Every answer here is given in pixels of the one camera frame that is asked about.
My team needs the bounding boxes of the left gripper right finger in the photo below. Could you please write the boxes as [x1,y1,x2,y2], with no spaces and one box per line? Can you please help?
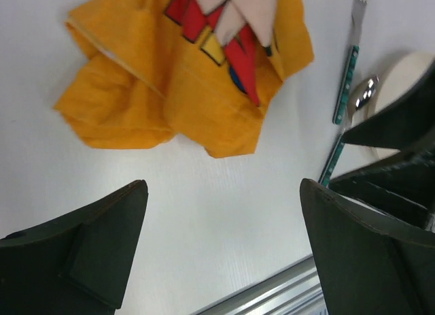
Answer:
[300,179,434,314]

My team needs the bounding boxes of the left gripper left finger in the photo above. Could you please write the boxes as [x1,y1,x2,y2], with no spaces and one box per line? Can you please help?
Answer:
[1,180,148,314]

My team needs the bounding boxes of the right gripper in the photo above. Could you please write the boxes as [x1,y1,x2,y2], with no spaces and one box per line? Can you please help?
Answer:
[329,63,434,231]

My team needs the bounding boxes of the green handled spoon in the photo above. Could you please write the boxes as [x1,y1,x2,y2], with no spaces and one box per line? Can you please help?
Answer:
[318,75,379,186]

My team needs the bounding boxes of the green handled fork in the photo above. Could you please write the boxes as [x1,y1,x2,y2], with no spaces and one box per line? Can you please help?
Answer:
[332,0,370,125]

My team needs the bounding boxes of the orange cartoon cloth placemat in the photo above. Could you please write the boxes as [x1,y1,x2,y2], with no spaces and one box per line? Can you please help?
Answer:
[54,0,314,159]

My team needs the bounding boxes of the cream round plate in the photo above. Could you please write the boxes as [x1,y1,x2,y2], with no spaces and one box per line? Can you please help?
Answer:
[355,51,434,160]

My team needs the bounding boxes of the aluminium mounting rail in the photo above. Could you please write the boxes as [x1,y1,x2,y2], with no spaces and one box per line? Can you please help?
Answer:
[195,256,328,314]

